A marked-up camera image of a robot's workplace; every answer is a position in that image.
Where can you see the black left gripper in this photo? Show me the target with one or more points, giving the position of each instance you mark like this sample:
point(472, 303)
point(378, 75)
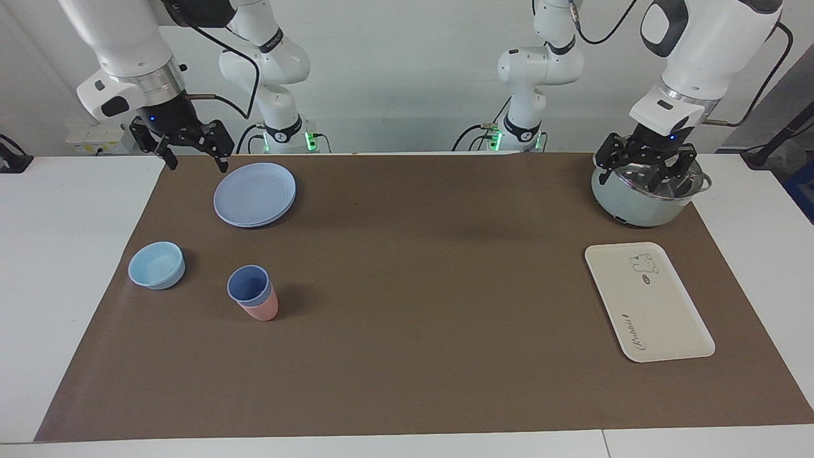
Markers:
point(658, 145)

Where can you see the pink plastic cup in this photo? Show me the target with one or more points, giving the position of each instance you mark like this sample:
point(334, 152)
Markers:
point(262, 310)

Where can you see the light blue bowl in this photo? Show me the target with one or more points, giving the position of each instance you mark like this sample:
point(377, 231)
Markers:
point(156, 267)

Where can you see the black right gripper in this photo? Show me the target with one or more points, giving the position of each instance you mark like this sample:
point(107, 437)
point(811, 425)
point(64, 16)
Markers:
point(172, 114)

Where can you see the pale blue plate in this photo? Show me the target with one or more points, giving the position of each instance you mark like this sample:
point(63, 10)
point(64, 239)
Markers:
point(254, 194)

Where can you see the black stand bracket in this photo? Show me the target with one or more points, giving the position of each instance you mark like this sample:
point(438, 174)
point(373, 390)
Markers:
point(772, 143)

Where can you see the blue crate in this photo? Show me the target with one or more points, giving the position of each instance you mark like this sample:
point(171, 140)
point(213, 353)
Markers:
point(802, 191)

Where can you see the white power strip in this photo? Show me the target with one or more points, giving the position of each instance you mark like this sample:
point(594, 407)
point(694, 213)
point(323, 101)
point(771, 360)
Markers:
point(95, 140)

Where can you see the pale green cooking pot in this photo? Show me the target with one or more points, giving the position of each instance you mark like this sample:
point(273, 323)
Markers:
point(629, 200)

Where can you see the blue plastic cup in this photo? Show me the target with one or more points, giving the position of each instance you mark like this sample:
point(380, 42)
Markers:
point(248, 285)

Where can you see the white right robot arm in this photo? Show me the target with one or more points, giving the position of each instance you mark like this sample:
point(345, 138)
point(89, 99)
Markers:
point(121, 38)

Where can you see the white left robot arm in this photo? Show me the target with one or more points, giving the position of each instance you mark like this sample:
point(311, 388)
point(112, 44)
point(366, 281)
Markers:
point(706, 44)

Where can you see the cream rabbit print tray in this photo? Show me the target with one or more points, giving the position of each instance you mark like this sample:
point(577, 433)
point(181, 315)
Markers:
point(648, 305)

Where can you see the brown table mat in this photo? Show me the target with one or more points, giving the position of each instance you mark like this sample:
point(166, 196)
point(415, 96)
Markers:
point(413, 318)

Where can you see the black table clamp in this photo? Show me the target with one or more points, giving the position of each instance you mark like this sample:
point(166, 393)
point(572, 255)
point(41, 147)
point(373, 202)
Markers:
point(13, 160)

